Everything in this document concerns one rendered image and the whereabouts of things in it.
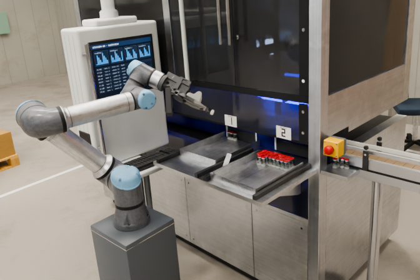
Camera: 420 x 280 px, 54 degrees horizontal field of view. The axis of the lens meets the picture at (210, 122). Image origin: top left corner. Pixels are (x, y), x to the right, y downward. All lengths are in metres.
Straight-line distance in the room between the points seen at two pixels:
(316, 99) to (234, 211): 0.90
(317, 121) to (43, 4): 9.50
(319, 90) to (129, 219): 0.96
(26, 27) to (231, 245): 8.83
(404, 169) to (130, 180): 1.11
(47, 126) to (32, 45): 9.24
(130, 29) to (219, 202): 1.11
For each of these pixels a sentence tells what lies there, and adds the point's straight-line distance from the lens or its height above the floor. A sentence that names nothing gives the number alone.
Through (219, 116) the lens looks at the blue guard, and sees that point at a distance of 2.25.
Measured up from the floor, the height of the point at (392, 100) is 1.02.
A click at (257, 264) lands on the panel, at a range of 2.49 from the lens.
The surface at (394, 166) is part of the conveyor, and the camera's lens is 1.89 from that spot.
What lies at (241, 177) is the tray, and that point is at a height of 0.88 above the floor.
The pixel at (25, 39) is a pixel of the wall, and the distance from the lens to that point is 10.67.
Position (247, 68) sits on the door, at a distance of 2.05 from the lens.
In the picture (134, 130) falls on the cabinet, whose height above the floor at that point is 0.96.
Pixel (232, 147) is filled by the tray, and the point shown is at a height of 0.88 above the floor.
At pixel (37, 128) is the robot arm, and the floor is 1.27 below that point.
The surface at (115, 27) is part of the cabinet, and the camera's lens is 2.27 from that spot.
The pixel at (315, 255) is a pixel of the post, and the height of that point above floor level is 0.42.
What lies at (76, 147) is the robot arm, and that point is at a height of 1.13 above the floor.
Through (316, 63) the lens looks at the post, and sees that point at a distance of 1.81.
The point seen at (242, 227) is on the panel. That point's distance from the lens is 2.43.
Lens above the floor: 1.68
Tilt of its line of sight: 17 degrees down
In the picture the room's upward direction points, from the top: 4 degrees counter-clockwise
